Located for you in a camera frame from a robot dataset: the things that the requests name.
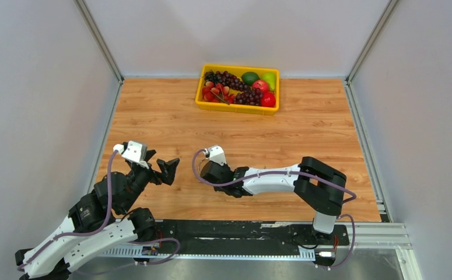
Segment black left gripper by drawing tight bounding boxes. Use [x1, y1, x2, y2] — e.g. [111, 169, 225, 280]
[120, 149, 180, 212]

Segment large silver keyring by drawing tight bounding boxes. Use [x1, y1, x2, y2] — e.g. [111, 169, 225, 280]
[197, 157, 208, 174]

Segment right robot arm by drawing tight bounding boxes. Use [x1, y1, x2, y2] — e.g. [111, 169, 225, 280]
[199, 157, 347, 244]

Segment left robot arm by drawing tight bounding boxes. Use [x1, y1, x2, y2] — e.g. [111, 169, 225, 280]
[15, 141, 181, 279]

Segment yellow fruit tray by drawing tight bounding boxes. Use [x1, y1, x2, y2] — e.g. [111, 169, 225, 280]
[195, 64, 280, 116]

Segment red strawberries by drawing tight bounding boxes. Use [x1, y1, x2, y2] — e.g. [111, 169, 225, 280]
[201, 80, 235, 104]

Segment dark grape bunch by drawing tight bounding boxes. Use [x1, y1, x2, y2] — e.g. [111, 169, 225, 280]
[203, 70, 262, 106]

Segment red tomato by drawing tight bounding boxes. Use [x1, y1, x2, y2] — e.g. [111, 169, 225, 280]
[260, 92, 276, 108]

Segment red apple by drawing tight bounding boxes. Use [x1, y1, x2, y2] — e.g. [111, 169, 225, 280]
[251, 79, 270, 93]

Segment green avocado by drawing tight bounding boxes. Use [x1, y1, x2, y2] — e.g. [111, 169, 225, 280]
[241, 71, 260, 86]

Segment green pear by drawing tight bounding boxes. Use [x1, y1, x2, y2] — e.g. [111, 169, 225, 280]
[261, 72, 276, 92]

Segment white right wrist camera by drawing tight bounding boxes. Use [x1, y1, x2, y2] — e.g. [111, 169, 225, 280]
[203, 145, 227, 166]

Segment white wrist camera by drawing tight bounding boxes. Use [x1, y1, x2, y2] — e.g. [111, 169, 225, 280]
[113, 141, 149, 169]
[203, 145, 227, 166]

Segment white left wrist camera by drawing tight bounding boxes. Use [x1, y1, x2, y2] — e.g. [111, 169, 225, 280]
[113, 141, 149, 169]

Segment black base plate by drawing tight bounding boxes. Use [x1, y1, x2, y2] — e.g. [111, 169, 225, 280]
[137, 219, 352, 254]

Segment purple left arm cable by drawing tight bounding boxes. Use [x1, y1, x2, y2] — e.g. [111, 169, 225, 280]
[16, 149, 181, 267]

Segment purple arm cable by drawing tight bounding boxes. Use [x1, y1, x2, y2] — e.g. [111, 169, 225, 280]
[191, 148, 358, 271]
[16, 149, 181, 267]

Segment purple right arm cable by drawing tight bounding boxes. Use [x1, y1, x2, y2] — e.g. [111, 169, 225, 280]
[191, 148, 358, 271]

